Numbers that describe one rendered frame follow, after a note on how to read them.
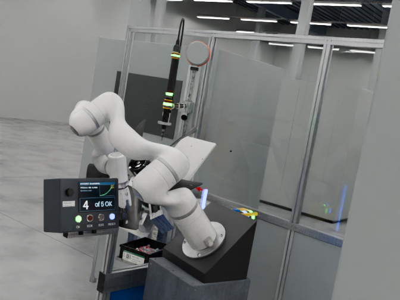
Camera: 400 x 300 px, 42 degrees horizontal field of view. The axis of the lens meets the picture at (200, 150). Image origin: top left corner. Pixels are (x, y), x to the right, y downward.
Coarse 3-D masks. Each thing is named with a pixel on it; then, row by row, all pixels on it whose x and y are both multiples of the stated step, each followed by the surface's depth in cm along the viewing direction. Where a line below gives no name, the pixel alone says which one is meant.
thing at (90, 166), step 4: (92, 164) 286; (88, 168) 286; (92, 168) 285; (88, 172) 285; (92, 172) 284; (96, 172) 283; (100, 172) 282; (88, 176) 285; (92, 176) 283; (96, 176) 282; (100, 176) 281; (104, 176) 280; (108, 176) 279
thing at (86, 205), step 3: (81, 198) 185; (84, 198) 186; (87, 198) 187; (90, 198) 188; (81, 201) 185; (84, 201) 186; (87, 201) 187; (90, 201) 188; (81, 204) 185; (84, 204) 186; (87, 204) 187; (90, 204) 188; (81, 207) 185; (84, 207) 186; (87, 207) 187; (90, 207) 188; (81, 210) 185; (84, 210) 186; (87, 210) 187; (90, 210) 188
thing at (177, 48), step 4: (176, 40) 260; (176, 44) 260; (176, 48) 259; (164, 108) 263; (164, 112) 263; (168, 112) 263; (164, 116) 263; (168, 116) 264; (164, 120) 263; (164, 128) 264
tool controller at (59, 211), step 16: (48, 192) 184; (64, 192) 180; (80, 192) 185; (96, 192) 190; (112, 192) 196; (48, 208) 183; (64, 208) 180; (96, 208) 190; (112, 208) 195; (48, 224) 183; (64, 224) 179; (80, 224) 184; (96, 224) 189; (112, 224) 195
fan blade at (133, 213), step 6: (132, 192) 264; (132, 198) 262; (138, 198) 264; (132, 204) 261; (138, 204) 262; (132, 210) 259; (138, 210) 260; (126, 216) 256; (132, 216) 257; (138, 216) 258; (120, 222) 254; (132, 222) 255; (138, 222) 256; (126, 228) 252; (132, 228) 253; (138, 228) 253
